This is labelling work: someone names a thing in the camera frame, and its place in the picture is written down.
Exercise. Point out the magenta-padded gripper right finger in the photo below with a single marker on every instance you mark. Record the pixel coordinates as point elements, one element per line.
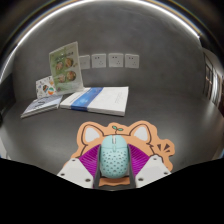
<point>152,170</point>

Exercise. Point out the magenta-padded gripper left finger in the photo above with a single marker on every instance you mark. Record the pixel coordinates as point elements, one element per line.
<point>75,170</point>

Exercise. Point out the mint green perforated computer mouse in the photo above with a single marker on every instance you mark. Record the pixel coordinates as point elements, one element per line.
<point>114,157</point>

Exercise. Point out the orange cat-shaped mouse pad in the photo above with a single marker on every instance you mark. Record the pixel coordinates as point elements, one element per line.
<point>93,133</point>

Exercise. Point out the grey-covered flat book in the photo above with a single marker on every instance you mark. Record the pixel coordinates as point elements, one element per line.
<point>41,106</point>

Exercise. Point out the white book with blue stripe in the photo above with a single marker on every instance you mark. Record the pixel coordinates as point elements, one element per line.
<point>103,99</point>

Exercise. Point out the small white colourful-print card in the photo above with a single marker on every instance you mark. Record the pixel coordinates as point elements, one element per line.
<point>46,87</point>

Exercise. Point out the green standing leaflet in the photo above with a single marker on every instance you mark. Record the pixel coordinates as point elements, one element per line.
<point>65,66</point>

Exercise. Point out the white wall socket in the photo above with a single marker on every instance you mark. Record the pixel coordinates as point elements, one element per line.
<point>84,62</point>
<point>99,60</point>
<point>115,60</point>
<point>132,61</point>

